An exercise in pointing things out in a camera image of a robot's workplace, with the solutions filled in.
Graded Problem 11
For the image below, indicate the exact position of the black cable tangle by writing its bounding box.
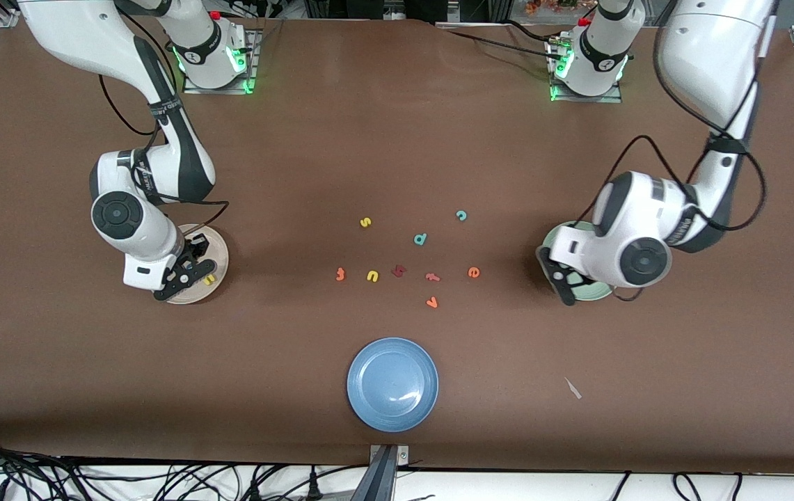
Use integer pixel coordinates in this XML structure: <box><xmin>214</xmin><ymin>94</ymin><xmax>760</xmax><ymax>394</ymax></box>
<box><xmin>0</xmin><ymin>431</ymin><xmax>370</xmax><ymax>501</ymax></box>

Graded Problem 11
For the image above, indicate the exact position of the blue plate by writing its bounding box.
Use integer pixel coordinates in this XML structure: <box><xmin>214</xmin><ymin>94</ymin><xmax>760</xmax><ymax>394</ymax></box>
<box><xmin>347</xmin><ymin>337</ymin><xmax>439</xmax><ymax>433</ymax></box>

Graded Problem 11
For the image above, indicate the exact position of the pale green plate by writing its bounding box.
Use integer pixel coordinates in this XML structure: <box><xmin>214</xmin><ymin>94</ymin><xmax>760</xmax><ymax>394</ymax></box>
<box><xmin>541</xmin><ymin>221</ymin><xmax>614</xmax><ymax>302</ymax></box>

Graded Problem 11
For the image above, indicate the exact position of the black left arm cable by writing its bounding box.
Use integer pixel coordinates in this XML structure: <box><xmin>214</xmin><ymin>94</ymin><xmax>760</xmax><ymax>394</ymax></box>
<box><xmin>574</xmin><ymin>21</ymin><xmax>766</xmax><ymax>302</ymax></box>

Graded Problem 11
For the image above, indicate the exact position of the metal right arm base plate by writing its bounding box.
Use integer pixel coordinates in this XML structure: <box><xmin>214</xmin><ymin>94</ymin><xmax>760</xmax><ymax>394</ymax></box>
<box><xmin>183</xmin><ymin>28</ymin><xmax>262</xmax><ymax>95</ymax></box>

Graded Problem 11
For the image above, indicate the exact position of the silver mounting bracket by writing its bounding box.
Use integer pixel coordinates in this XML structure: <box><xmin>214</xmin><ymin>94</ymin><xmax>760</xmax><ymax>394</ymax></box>
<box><xmin>369</xmin><ymin>444</ymin><xmax>410</xmax><ymax>466</ymax></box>

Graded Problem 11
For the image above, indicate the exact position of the beige brown plate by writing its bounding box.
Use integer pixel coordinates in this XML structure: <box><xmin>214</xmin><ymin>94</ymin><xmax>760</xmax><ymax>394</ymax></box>
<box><xmin>164</xmin><ymin>224</ymin><xmax>230</xmax><ymax>305</ymax></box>

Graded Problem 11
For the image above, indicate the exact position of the orange flower bunch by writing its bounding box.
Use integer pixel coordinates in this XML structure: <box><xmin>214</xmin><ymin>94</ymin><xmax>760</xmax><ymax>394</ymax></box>
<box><xmin>525</xmin><ymin>0</ymin><xmax>582</xmax><ymax>16</ymax></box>

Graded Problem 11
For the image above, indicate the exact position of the brown table cover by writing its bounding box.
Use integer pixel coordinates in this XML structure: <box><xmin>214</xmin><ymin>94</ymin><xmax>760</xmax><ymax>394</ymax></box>
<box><xmin>0</xmin><ymin>13</ymin><xmax>794</xmax><ymax>474</ymax></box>

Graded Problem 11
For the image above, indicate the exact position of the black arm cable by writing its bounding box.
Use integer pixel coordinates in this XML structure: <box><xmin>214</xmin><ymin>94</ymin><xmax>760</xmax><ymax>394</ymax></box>
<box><xmin>574</xmin><ymin>21</ymin><xmax>766</xmax><ymax>302</ymax></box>
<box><xmin>97</xmin><ymin>14</ymin><xmax>230</xmax><ymax>241</ymax></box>

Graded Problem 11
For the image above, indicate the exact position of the thin black base cable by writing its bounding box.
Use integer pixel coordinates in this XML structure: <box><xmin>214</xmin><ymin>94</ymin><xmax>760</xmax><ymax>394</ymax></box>
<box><xmin>438</xmin><ymin>26</ymin><xmax>564</xmax><ymax>60</ymax></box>
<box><xmin>505</xmin><ymin>19</ymin><xmax>566</xmax><ymax>42</ymax></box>

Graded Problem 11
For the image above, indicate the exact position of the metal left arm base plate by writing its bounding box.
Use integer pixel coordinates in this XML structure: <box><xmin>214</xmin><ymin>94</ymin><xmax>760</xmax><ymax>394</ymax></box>
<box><xmin>550</xmin><ymin>35</ymin><xmax>624</xmax><ymax>104</ymax></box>

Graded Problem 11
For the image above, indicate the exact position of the black looped cable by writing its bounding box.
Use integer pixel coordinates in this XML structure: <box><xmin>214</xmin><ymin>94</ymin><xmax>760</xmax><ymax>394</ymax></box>
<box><xmin>672</xmin><ymin>472</ymin><xmax>705</xmax><ymax>501</ymax></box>

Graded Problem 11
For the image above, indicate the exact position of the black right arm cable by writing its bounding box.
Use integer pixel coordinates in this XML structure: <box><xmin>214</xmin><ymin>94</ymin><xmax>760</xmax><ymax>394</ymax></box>
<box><xmin>97</xmin><ymin>14</ymin><xmax>230</xmax><ymax>241</ymax></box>

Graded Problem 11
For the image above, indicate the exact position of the grey camera pole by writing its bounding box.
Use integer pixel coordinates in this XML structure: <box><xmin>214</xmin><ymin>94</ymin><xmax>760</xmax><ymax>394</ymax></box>
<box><xmin>351</xmin><ymin>445</ymin><xmax>397</xmax><ymax>501</ymax></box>

